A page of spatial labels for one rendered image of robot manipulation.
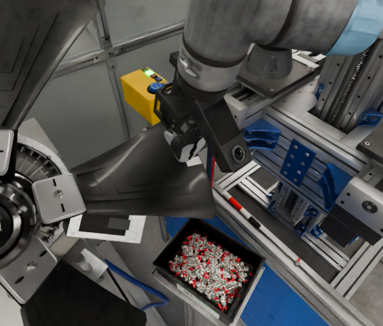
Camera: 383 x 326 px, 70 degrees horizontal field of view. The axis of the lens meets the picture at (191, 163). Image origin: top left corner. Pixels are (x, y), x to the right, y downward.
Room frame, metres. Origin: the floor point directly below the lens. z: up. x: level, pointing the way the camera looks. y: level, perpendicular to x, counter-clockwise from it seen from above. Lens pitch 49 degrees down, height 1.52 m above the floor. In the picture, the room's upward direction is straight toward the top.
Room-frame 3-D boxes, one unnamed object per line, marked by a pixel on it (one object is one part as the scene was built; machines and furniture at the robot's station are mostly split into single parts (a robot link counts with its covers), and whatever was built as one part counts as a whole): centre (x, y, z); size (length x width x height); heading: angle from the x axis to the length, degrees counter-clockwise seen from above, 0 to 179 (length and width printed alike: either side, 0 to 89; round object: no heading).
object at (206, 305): (0.26, -0.04, 0.85); 0.22 x 0.17 x 0.07; 55
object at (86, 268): (0.22, 0.22, 0.96); 0.02 x 0.02 x 0.06
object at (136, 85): (0.72, 0.13, 1.02); 0.16 x 0.10 x 0.11; 40
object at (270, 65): (0.86, -0.26, 1.09); 0.15 x 0.15 x 0.10
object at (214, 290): (0.26, -0.05, 0.83); 0.19 x 0.14 x 0.03; 55
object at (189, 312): (0.29, 0.01, 0.40); 0.03 x 0.03 x 0.80; 55
